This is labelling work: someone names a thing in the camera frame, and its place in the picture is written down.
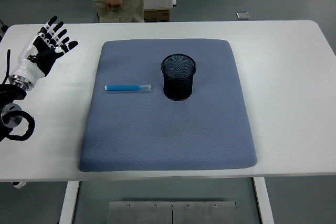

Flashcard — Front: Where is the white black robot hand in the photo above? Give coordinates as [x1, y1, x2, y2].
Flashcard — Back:
[10, 15, 79, 84]

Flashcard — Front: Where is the blue marker with clear cap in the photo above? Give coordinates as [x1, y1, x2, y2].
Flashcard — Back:
[104, 84, 152, 94]

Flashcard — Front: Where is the person's hand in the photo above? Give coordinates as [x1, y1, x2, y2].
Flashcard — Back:
[105, 0, 123, 12]

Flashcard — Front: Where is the black mesh pen holder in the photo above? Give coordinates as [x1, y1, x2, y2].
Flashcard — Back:
[160, 53, 197, 102]

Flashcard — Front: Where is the brown cardboard box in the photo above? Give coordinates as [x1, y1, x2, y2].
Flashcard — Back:
[143, 8, 171, 23]

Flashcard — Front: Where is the white table leg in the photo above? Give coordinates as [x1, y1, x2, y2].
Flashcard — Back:
[59, 181, 79, 224]
[253, 177, 275, 224]

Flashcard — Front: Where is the blue-grey textured mat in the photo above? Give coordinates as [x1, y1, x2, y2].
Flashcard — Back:
[78, 38, 258, 173]

